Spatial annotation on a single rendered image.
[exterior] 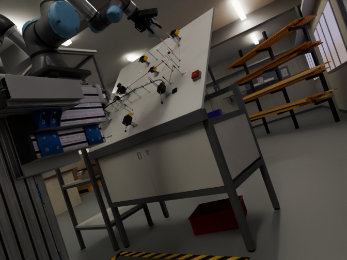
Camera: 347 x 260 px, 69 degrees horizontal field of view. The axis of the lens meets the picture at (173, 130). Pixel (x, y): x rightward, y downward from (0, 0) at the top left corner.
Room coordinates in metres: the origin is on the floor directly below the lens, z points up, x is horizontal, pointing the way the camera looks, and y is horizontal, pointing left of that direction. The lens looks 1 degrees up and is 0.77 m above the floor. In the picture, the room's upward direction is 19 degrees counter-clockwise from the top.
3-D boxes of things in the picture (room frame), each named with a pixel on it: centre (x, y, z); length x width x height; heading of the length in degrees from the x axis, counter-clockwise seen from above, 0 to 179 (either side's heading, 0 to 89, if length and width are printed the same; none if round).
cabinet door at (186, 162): (1.64, 0.04, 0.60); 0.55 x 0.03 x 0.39; 52
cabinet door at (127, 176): (1.98, 0.47, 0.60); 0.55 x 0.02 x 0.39; 52
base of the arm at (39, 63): (1.04, 0.41, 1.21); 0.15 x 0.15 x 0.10
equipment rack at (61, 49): (2.53, 0.87, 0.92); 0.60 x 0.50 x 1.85; 52
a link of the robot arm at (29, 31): (1.03, 0.40, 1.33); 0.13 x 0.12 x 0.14; 57
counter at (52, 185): (5.88, 3.69, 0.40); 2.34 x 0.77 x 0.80; 65
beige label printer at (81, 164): (2.41, 0.82, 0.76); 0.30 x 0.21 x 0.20; 146
